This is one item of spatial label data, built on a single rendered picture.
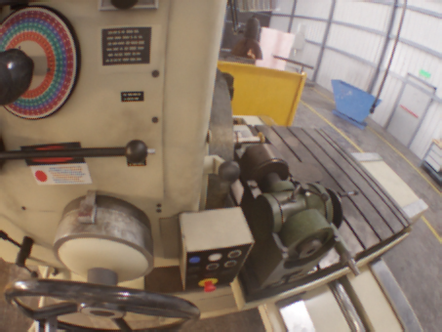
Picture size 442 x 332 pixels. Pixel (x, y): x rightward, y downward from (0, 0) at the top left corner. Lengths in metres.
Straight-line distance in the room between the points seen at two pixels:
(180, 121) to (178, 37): 0.14
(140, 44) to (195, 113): 0.14
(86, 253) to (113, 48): 0.34
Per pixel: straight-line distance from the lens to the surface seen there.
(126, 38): 0.32
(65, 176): 0.45
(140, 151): 0.30
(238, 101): 3.12
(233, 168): 0.38
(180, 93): 0.34
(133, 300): 0.28
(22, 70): 0.30
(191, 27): 0.32
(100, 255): 0.42
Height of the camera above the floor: 1.72
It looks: 37 degrees down
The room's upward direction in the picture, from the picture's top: 10 degrees clockwise
